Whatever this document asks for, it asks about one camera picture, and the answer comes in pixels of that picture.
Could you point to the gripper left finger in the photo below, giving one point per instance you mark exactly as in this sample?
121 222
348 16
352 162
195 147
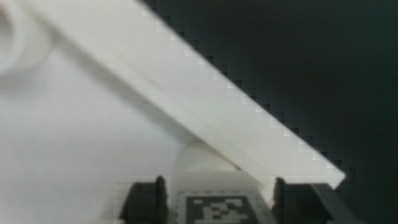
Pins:
144 208

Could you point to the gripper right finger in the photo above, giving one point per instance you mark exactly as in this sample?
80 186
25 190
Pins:
309 205

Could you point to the white table leg grasped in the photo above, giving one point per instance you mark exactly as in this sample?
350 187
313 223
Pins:
217 195

